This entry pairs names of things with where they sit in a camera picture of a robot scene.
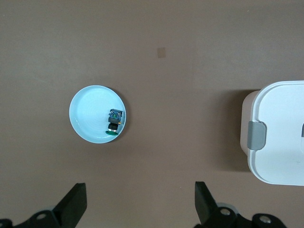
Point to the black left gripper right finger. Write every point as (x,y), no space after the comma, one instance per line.
(206,209)

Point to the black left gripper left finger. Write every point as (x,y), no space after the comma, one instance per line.
(69,209)

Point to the light blue round plate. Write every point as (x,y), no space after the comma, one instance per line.
(90,114)

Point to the white lunch box grey latches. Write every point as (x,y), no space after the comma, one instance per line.
(280,118)

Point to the small brown tape patch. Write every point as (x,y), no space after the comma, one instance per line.
(161,52)

